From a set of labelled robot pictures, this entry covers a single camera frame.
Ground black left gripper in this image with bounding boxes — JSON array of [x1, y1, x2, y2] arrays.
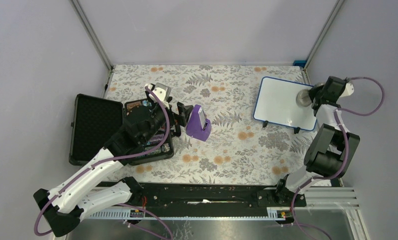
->
[[142, 96, 194, 144]]

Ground silver mesh sponge eraser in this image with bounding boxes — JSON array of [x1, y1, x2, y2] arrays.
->
[[296, 87, 315, 107]]

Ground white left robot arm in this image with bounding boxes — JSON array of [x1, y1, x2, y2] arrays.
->
[[33, 102, 194, 237]]

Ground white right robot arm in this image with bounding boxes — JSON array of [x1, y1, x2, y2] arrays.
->
[[273, 76, 360, 206]]

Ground blue framed whiteboard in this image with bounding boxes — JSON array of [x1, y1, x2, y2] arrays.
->
[[252, 76, 317, 131]]

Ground purple wedge stand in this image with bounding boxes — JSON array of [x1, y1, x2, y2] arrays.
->
[[185, 104, 212, 142]]

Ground floral table mat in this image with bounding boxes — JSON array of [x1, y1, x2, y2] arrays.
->
[[106, 65, 316, 185]]

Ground black poker chip case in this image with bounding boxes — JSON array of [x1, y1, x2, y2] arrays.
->
[[68, 93, 182, 166]]

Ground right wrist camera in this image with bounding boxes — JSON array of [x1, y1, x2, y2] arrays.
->
[[340, 82, 355, 98]]

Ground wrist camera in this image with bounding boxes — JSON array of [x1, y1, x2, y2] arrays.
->
[[340, 82, 355, 98], [144, 82, 172, 109]]

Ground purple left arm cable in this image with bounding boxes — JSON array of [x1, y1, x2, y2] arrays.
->
[[33, 86, 171, 238]]

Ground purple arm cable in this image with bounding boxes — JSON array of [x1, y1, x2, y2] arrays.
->
[[290, 76, 385, 213], [33, 86, 171, 238]]

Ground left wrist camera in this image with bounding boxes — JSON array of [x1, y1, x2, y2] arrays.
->
[[144, 82, 172, 109]]

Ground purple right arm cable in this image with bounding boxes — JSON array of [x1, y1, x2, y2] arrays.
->
[[290, 76, 385, 213]]

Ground blue corner bracket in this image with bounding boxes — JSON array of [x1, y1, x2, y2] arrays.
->
[[292, 60, 307, 68]]

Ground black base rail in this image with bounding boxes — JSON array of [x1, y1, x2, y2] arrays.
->
[[121, 177, 293, 218]]

